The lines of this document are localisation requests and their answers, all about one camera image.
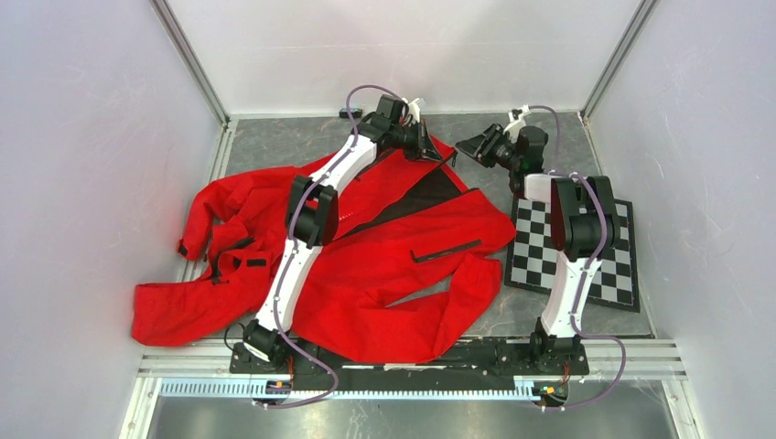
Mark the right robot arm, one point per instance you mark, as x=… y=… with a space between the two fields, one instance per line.
x=583 y=222

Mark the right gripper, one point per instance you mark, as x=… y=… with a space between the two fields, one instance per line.
x=479 y=147

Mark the small black box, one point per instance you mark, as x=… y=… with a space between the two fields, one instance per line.
x=346 y=113

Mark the red jacket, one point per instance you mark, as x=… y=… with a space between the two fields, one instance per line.
x=411 y=268

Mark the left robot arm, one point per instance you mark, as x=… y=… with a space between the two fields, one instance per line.
x=312 y=216

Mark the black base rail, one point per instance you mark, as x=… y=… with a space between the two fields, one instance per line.
x=475 y=369

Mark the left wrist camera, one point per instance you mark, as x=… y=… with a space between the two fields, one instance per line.
x=413 y=111

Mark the black white checkerboard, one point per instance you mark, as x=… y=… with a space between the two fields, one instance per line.
x=531 y=259

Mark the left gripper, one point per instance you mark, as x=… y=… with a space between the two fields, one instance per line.
x=423 y=139

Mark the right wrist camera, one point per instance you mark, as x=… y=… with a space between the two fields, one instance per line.
x=516 y=122

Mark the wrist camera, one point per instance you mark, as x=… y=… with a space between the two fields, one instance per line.
x=516 y=122
x=413 y=111

